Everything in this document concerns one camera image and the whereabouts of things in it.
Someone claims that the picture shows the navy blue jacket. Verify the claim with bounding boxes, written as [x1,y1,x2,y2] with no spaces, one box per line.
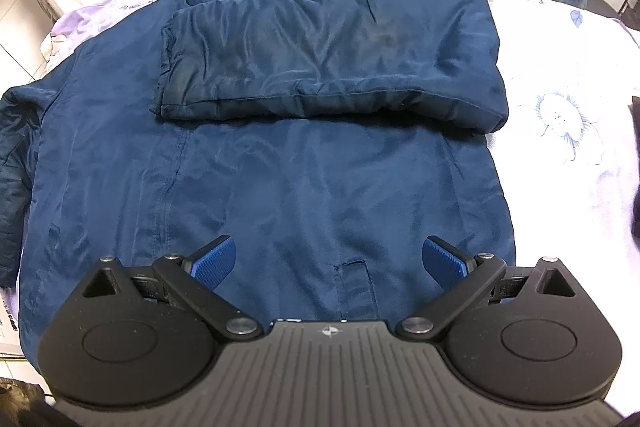
[1,0,515,360]

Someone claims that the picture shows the purple floral bed sheet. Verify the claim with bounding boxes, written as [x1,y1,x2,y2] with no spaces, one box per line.
[1,0,639,360]

